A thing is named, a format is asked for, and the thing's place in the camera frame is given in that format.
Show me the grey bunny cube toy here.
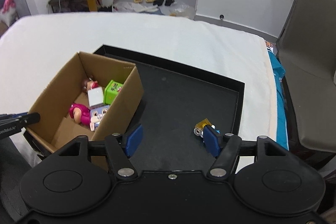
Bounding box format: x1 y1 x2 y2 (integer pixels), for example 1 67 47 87
89 105 110 131

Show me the red crab toy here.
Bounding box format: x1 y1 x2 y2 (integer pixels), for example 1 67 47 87
193 118 221 138

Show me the brown cardboard box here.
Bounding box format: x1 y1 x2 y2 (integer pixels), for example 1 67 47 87
26 52 143 156

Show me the green hexagonal box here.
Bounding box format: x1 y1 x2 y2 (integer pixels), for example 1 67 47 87
104 80 123 105

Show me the pink bear figurine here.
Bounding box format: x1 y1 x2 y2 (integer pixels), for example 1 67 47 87
69 103 91 126

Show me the grey chair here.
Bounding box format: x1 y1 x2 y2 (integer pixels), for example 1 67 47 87
278 0 335 153

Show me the white plastic bag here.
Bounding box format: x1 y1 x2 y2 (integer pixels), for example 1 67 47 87
113 2 159 14

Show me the white charger plug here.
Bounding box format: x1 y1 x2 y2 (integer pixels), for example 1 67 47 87
87 87 104 109

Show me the brown haired doll figurine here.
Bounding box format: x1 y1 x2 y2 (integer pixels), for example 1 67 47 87
81 78 100 93

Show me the black tray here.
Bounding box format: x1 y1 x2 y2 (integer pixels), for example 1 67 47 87
91 46 244 171

